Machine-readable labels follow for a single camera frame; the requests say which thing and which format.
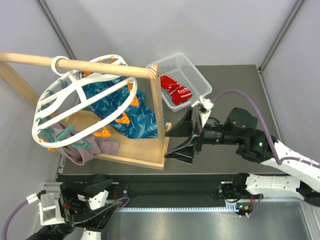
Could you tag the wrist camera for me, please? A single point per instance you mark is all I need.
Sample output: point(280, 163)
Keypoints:
point(49, 209)
point(202, 108)

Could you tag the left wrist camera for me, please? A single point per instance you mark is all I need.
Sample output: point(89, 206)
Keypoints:
point(49, 209)

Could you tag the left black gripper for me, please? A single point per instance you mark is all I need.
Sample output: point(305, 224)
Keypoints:
point(73, 206)

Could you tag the teal clothes peg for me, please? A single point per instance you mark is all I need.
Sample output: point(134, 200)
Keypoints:
point(64, 133)
point(83, 144)

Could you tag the white perforated plastic basket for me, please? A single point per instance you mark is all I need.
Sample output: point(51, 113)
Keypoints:
point(179, 68)

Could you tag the blue leaf-pattern cloth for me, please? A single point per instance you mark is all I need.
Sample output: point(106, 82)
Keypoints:
point(142, 121)

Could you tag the red christmas sock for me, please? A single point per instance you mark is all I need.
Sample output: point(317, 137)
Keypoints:
point(184, 94)
point(170, 86)

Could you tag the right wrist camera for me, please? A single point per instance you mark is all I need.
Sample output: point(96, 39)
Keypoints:
point(202, 108)

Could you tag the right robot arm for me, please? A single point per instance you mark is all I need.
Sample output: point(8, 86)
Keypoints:
point(301, 179)

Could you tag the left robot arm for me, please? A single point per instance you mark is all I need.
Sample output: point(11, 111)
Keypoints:
point(61, 231)

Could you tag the orange clothes peg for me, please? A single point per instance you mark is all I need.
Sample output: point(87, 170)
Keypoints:
point(124, 119)
point(135, 102)
point(105, 133)

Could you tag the mauve grey cloth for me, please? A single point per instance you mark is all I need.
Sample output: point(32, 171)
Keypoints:
point(98, 145)

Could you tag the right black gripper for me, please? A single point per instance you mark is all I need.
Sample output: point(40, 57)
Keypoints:
point(185, 128)

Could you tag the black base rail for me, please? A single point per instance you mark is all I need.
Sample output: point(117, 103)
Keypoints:
point(169, 190)

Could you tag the white round clip hanger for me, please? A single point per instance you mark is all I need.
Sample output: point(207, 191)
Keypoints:
point(67, 84)

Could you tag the wooden hanging rack frame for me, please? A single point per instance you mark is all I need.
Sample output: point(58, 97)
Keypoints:
point(144, 152)

